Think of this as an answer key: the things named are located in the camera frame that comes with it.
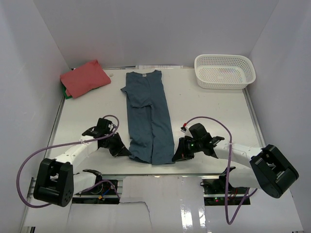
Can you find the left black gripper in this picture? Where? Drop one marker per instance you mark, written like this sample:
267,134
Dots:
120,150

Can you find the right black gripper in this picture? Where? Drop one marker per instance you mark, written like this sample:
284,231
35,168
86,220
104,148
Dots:
180,154

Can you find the blue t shirt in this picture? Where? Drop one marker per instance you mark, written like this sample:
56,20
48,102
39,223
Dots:
149,122

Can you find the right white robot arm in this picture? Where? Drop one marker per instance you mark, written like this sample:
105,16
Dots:
264,168

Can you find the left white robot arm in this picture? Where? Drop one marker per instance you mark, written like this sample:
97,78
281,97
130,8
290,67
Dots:
57,180

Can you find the folded red t shirt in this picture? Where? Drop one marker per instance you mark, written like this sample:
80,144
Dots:
85,78

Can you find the folded green t shirt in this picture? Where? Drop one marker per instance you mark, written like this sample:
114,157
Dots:
67,95

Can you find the white plastic laundry basket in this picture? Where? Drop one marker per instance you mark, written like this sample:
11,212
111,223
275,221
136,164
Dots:
224,71

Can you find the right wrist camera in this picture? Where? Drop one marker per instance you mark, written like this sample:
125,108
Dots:
185,130

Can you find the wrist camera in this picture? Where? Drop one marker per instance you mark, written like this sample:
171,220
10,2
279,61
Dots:
185,130
103,127

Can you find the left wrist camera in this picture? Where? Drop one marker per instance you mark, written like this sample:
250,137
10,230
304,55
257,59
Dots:
103,127

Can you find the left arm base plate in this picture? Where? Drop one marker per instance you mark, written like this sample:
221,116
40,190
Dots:
102,194

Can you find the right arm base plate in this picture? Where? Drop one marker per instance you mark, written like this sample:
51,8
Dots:
214,193

